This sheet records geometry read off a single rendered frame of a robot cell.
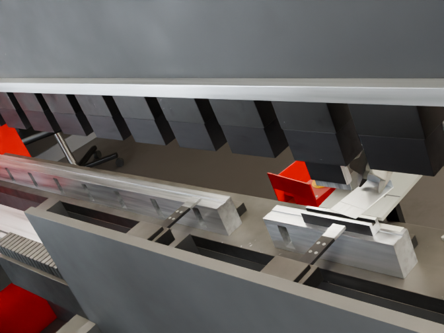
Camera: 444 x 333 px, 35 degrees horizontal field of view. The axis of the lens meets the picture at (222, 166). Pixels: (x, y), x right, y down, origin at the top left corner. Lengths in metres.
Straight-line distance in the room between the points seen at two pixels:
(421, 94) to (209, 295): 0.42
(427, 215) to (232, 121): 1.82
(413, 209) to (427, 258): 1.72
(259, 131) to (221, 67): 0.36
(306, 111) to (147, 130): 0.61
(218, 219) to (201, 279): 0.90
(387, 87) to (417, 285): 0.68
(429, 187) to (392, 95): 2.50
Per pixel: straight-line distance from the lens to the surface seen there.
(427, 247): 1.67
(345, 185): 1.55
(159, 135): 1.87
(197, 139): 1.75
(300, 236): 1.73
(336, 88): 1.04
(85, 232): 1.28
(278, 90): 1.12
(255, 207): 2.03
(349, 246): 1.63
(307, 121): 1.44
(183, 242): 2.03
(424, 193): 3.44
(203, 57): 1.25
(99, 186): 2.38
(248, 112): 1.55
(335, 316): 0.87
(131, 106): 1.89
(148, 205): 2.19
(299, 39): 1.07
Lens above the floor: 1.89
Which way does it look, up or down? 26 degrees down
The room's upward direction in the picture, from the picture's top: 24 degrees counter-clockwise
